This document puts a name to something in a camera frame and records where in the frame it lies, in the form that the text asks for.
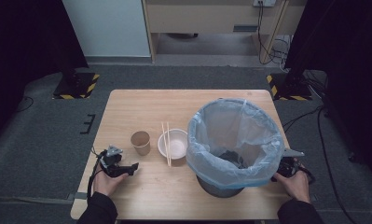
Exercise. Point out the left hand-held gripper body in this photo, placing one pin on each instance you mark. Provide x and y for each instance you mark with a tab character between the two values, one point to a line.
109	161

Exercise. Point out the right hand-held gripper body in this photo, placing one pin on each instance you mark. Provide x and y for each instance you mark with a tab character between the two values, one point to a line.
287	166

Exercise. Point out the brown paper cup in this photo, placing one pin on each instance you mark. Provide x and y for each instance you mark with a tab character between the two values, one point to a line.
140	142

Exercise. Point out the white disposable bowl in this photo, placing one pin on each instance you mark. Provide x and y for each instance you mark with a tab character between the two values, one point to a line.
179	144

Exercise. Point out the grey trash bin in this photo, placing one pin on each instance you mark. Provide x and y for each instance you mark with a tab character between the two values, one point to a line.
219	190

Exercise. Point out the trash bin with blue bag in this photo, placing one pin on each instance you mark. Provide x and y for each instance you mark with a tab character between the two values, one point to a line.
205	161

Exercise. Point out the person's right hand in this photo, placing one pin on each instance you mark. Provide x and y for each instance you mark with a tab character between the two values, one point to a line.
294	186

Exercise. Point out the person's left hand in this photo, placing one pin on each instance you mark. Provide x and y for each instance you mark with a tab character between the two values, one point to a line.
107	184

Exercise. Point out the black yellow-striped stand base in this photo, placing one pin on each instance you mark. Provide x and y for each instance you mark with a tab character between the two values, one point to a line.
289	90
78	87

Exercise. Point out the black curtain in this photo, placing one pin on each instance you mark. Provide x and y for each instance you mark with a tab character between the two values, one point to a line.
25	46
345	46

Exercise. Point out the white power socket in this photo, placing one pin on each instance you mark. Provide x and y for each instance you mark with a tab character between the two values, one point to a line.
264	2

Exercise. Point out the light wooden desk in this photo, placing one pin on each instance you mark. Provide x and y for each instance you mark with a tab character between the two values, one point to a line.
205	18

